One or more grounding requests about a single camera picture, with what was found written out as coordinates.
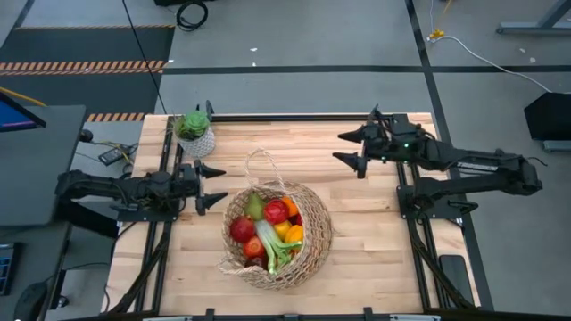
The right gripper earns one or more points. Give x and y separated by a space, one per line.
383 142

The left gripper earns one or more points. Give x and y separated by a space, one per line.
187 183

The green pear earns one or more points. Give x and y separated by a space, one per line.
255 206

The dark red apple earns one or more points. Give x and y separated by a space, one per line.
242 229

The orange-red tomato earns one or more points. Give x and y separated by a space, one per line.
254 247

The orange fruit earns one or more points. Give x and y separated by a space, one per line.
290 206

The yellow lemon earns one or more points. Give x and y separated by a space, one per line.
282 229

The pale green bok choy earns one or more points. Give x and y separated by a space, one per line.
272 243

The yellow bell pepper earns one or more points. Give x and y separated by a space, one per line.
295 234

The woven seagrass basket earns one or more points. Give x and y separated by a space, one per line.
319 249

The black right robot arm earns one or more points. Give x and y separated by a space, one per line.
482 162

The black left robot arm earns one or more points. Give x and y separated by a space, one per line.
98 187

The succulent in white pot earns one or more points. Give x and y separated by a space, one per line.
192 133

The black power adapter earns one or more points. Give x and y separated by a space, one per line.
113 154

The black round knob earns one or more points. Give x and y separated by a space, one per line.
85 135

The black flat device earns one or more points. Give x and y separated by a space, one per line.
456 276

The dark grey desk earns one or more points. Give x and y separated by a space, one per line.
35 178

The black hazard-striped floor mat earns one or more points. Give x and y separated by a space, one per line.
89 44

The small black round object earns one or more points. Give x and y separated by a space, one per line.
62 301

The black box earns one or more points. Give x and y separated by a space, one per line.
551 116

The monitor with blue screen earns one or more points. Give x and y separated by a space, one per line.
13 118

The grey metal stand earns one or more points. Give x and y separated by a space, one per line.
531 29

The black computer mouse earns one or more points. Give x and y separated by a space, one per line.
29 303

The black frame bracket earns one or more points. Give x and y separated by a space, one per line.
373 110
368 314
209 110
209 314

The black aluminium table frame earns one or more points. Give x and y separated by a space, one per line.
312 117

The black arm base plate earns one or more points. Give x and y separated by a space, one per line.
439 214
134 217

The grey base plate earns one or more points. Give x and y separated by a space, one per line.
557 146

